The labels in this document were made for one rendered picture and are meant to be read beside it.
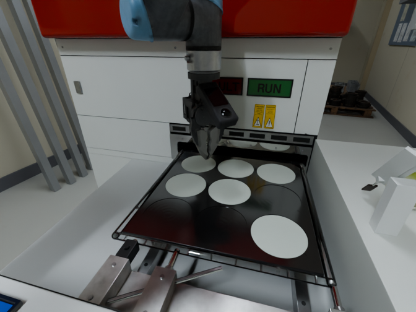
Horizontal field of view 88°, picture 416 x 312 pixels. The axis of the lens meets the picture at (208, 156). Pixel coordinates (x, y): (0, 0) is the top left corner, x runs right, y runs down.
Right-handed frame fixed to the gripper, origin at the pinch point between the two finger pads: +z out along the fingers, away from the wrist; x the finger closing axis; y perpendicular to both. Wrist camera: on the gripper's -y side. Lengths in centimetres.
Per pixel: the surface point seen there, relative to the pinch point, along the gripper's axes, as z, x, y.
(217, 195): 5.2, 2.3, -9.5
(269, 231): 5.2, -1.2, -23.1
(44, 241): 13.2, 39.3, 2.2
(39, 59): -13, 58, 188
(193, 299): 7.1, 15.8, -26.9
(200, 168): 5.1, 0.6, 3.1
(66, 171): 81, 63, 170
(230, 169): 5.2, -6.4, -1.0
